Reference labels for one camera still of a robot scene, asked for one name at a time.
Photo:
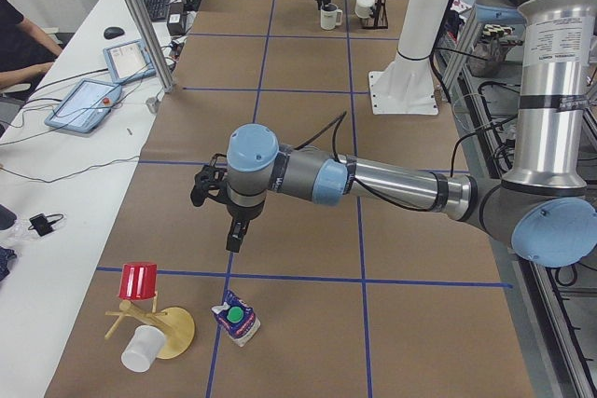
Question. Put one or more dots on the small black adapter box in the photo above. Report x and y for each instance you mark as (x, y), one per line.
(44, 224)

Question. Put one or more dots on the aluminium frame post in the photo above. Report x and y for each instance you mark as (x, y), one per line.
(146, 30)

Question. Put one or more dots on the black box beside keyboard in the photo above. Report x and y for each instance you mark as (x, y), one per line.
(179, 19)

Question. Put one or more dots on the white mug on rack lower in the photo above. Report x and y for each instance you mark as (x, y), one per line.
(364, 8)

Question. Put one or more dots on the seated person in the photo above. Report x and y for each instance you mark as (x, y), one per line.
(27, 52)

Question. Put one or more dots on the white mug with grey interior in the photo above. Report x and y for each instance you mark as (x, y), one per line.
(330, 17)

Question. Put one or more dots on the black computer mouse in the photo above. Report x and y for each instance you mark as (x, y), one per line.
(113, 32)

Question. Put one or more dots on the blue teach pendant far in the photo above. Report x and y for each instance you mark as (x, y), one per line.
(128, 62)

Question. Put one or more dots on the black wire mug rack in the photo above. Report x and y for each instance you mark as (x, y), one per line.
(378, 19)

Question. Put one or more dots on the blue teach pendant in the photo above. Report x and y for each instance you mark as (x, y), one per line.
(128, 62)
(85, 106)

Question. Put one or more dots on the blue teach pendant near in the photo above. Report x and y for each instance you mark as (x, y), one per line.
(85, 106)

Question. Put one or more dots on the white plastic cup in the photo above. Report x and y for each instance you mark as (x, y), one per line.
(144, 347)

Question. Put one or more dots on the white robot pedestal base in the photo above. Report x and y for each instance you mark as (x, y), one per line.
(405, 86)

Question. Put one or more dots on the red plastic cup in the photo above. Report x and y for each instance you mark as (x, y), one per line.
(138, 281)

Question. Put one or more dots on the wooden mug tree stand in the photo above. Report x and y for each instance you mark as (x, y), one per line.
(176, 323)

